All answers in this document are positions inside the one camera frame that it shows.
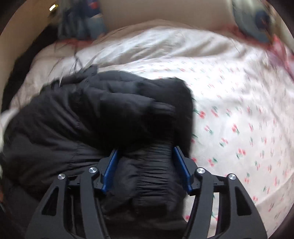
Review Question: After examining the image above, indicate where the black puffer jacket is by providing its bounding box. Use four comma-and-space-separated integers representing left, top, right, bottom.
1, 71, 193, 238

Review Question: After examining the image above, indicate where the white cherry print bedsheet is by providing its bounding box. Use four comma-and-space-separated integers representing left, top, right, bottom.
0, 52, 294, 237

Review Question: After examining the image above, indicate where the white striped quilt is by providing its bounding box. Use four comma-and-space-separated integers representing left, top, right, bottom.
11, 19, 272, 93

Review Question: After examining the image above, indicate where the blue cartoon curtain right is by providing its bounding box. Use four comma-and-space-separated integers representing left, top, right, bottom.
231, 0, 272, 44

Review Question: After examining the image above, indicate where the black garment by wall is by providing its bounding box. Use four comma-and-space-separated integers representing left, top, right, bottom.
1, 25, 58, 112

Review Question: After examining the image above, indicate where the wall power socket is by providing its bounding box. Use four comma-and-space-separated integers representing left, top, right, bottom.
49, 4, 58, 12

